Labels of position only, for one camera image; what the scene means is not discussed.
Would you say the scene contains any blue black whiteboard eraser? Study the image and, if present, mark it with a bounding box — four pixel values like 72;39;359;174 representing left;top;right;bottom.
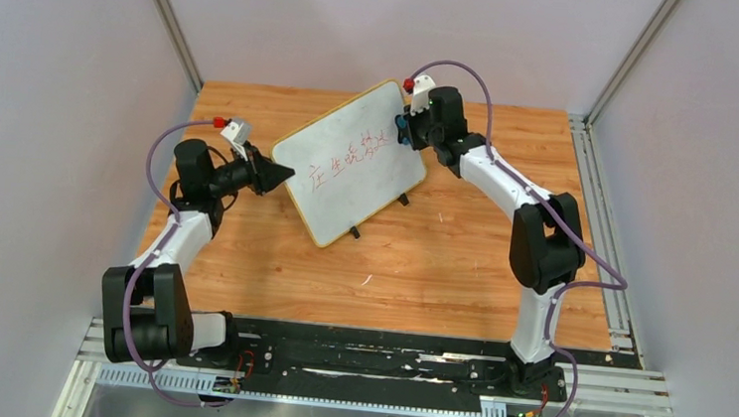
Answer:
394;114;411;146

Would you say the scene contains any yellow framed whiteboard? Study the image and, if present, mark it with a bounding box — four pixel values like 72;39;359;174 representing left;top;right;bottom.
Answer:
270;79;427;248

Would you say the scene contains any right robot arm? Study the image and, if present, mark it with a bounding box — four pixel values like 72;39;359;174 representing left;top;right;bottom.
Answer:
394;76;586;395

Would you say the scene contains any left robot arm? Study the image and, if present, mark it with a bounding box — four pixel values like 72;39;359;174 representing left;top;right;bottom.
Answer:
101;139;296;364

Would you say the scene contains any metal whiteboard stand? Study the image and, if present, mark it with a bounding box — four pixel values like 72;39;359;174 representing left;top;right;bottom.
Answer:
348;193;411;239

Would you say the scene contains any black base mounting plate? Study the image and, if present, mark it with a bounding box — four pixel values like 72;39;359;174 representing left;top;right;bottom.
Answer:
178;316;568;412

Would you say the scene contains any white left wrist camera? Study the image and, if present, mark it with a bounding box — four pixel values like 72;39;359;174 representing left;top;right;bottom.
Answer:
213;117;251;160

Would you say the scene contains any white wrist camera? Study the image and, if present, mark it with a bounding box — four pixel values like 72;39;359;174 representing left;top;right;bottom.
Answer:
213;117;251;160
403;74;436;115

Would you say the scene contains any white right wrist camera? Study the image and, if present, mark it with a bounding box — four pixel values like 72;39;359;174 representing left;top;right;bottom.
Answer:
403;74;436;115

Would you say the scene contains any right aluminium corner post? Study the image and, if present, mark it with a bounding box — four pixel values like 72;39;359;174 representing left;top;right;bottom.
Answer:
583;0;685;133

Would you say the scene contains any aluminium corner post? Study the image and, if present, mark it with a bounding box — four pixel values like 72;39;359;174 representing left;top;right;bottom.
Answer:
153;0;205;93
583;0;685;133

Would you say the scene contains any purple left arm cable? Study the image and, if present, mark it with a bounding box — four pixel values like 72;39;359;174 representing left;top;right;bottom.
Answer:
113;114;258;413

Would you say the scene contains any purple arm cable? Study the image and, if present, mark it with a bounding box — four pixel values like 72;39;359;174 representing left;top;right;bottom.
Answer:
113;114;258;413
382;57;647;417

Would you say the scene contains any left aluminium corner post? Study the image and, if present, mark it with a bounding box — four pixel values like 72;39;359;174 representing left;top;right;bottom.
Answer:
153;0;205;93

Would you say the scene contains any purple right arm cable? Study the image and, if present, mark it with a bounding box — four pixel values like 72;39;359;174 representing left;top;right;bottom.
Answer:
382;57;647;417

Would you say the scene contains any aluminium frame rail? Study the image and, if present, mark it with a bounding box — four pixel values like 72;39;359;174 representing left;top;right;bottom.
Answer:
52;320;672;417

